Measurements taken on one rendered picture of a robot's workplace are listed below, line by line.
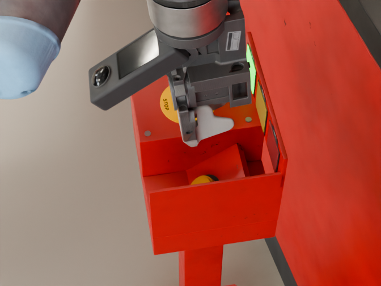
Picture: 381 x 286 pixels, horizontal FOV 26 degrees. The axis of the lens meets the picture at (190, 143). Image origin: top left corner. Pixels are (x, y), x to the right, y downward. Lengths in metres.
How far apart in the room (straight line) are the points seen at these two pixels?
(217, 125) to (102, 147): 1.09
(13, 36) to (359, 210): 0.74
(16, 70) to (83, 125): 1.40
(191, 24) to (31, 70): 0.18
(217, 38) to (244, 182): 0.23
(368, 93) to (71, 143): 1.04
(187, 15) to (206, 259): 0.59
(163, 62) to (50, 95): 1.31
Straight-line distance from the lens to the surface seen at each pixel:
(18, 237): 1.88
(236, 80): 0.83
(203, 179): 1.05
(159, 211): 0.98
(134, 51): 0.83
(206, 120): 0.89
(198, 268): 1.28
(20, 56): 0.62
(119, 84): 0.83
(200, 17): 0.75
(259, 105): 1.02
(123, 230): 1.85
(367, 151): 1.15
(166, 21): 0.76
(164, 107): 1.05
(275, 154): 0.97
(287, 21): 1.33
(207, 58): 0.83
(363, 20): 1.07
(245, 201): 0.99
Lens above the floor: 1.61
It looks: 54 degrees down
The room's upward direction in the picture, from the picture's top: straight up
